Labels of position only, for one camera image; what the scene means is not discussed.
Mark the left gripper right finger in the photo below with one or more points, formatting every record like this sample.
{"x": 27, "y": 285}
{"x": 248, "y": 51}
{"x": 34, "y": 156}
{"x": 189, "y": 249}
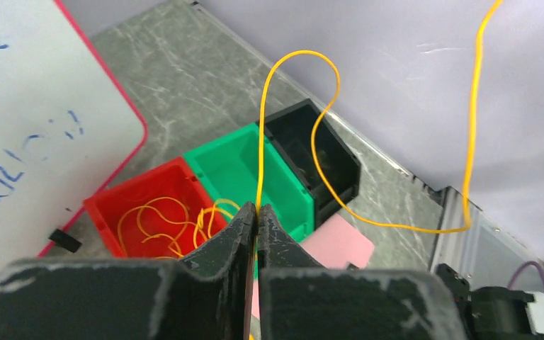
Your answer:
{"x": 300, "y": 299}

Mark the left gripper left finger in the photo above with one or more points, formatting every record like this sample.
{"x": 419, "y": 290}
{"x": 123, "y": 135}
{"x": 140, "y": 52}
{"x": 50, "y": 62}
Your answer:
{"x": 205, "y": 295}

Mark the red plastic bin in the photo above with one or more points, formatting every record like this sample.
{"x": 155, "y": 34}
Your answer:
{"x": 164, "y": 213}

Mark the green plastic bin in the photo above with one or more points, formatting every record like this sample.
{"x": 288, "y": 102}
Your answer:
{"x": 228, "y": 168}

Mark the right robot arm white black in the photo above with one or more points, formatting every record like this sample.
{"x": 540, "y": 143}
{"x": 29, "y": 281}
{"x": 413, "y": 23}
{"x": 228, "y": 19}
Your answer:
{"x": 495, "y": 312}

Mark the pink clipboard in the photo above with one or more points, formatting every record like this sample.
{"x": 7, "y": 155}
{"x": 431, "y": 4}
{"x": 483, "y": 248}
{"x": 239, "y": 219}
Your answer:
{"x": 336, "y": 245}

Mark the whiteboard with pink frame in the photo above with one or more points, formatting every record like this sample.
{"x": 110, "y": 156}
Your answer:
{"x": 66, "y": 125}

